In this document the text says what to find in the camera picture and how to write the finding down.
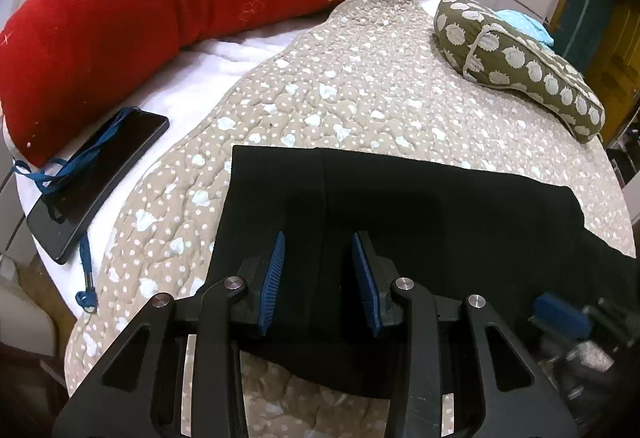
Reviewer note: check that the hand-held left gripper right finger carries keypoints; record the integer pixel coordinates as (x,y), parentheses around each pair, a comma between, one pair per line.
(362,285)

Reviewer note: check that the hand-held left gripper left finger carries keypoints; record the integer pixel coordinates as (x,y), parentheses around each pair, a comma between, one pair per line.
(272,285)

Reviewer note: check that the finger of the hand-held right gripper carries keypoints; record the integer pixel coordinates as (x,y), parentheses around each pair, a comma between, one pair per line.
(560,317)

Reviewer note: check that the black pants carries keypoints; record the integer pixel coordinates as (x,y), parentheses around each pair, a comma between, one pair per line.
(440,218)

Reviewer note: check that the beige dotted quilted blanket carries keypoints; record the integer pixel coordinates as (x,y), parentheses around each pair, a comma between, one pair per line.
(350,92)

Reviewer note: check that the black smartphone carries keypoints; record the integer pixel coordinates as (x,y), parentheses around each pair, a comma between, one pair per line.
(100,178)

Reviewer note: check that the olive patterned pillow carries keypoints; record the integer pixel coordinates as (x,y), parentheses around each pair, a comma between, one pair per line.
(505,50)

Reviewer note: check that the light blue cloth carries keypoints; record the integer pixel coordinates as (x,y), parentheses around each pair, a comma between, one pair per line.
(525,23)

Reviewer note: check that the yellow wooden door frame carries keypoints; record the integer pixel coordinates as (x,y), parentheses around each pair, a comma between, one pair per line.
(620,42)

